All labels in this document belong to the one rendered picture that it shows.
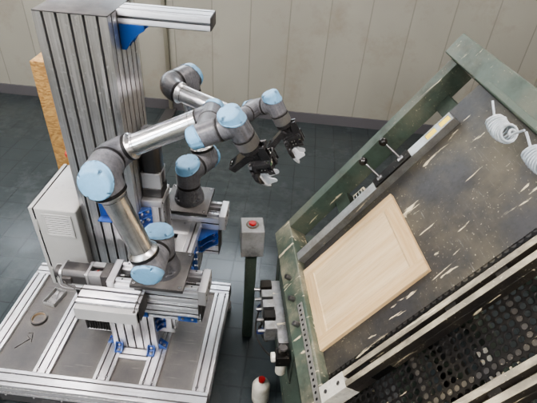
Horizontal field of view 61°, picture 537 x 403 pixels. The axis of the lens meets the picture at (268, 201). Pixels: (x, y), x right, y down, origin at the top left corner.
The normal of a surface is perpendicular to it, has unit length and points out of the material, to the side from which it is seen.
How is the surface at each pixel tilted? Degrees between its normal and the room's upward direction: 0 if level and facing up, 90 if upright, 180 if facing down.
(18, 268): 0
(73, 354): 0
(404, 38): 90
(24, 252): 0
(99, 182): 83
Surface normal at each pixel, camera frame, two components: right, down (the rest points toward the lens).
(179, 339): 0.06, -0.79
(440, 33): -0.09, 0.61
